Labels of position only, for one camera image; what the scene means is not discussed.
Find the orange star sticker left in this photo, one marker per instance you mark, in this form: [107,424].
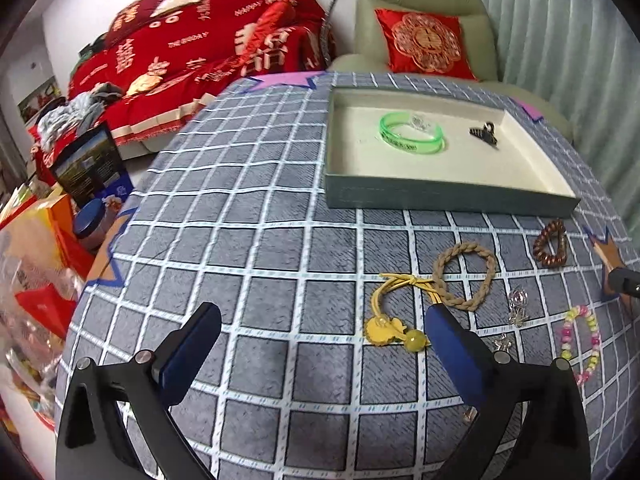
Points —
[105,270]

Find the orange gift bag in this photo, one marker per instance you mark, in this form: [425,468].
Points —
[39,250]

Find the green translucent bangle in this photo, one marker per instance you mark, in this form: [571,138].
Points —
[412,133]

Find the pink star sticker right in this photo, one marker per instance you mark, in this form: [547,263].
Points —
[531,111]

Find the red embroidered cushion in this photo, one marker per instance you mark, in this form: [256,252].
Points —
[424,43]

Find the dark red pillow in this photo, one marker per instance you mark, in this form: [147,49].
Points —
[129,19]

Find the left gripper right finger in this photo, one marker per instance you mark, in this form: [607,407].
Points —
[466,359]

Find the teal pleated curtain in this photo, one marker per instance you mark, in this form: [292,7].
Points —
[583,58]

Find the shallow grey-green tray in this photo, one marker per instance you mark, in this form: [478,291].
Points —
[518,176]

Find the black claw hair clip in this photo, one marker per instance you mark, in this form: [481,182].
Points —
[487,134]

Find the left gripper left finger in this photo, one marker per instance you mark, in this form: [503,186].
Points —
[182,353]

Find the red printed blanket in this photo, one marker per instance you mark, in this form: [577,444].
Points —
[173,66]

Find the orange star sticker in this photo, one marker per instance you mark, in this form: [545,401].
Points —
[609,255]
[105,270]

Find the clear crystal hair clip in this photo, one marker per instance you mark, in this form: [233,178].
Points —
[517,307]

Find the silver rhinestone hair clip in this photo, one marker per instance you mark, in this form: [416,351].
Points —
[503,343]

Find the grey crumpled clothes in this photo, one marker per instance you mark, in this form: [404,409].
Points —
[78,114]

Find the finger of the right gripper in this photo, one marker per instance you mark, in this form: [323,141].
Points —
[624,281]

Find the grey checked tablecloth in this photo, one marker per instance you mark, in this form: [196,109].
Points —
[233,212]

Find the dark printed box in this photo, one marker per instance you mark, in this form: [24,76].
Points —
[91,167]

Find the pink star sticker left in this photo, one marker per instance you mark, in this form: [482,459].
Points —
[303,80]

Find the pink star sticker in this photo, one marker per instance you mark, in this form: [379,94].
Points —
[531,111]
[303,80]

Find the blue lidded jar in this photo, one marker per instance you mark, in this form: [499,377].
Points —
[93,221]

